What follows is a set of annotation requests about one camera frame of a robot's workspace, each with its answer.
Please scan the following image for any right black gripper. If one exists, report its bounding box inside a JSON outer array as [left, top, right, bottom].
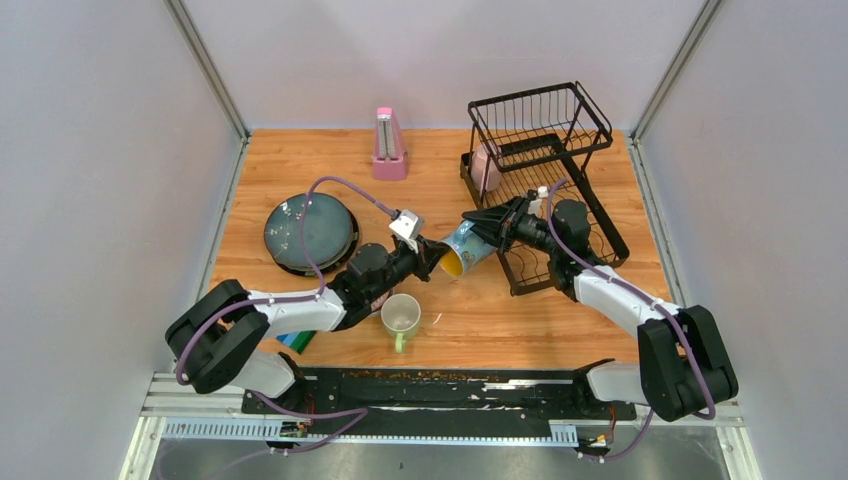
[[459, 196, 561, 258]]

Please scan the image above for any blue mug yellow inside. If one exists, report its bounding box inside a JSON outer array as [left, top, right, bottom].
[[439, 220, 495, 277]]

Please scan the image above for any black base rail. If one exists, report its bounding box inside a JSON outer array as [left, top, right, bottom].
[[281, 367, 636, 439]]

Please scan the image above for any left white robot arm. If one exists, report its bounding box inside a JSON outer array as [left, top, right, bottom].
[[165, 237, 449, 413]]

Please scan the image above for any pink mug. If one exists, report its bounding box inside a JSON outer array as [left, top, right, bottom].
[[470, 144, 501, 192]]

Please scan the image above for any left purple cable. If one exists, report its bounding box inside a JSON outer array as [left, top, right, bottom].
[[174, 175, 399, 458]]

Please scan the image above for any black bottom plate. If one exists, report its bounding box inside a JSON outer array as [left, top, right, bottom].
[[264, 210, 360, 277]]

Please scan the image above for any blue green striped block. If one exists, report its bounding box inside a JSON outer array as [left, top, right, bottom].
[[277, 331, 316, 354]]

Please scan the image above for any red patterned bowl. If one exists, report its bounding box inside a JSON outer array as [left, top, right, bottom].
[[371, 291, 393, 316]]

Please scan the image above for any pink metronome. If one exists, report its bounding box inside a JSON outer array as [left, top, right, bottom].
[[372, 107, 409, 181]]

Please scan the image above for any dark blue floral plate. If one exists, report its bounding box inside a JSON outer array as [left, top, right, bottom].
[[263, 193, 358, 276]]

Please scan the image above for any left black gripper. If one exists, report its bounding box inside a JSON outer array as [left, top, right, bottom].
[[365, 232, 448, 301]]

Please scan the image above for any green handled cream mug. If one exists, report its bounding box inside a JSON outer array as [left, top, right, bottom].
[[380, 293, 422, 354]]

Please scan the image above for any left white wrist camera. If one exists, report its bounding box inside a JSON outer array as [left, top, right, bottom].
[[389, 209, 424, 253]]

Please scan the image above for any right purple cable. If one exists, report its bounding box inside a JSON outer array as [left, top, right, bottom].
[[544, 178, 717, 463]]

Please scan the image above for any black wire dish rack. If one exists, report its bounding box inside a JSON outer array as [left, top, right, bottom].
[[460, 81, 630, 267]]

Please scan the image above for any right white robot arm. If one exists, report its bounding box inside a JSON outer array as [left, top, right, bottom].
[[462, 197, 739, 422]]

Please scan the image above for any purple cable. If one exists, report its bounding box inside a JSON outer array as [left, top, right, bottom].
[[544, 178, 717, 463], [174, 175, 399, 458]]

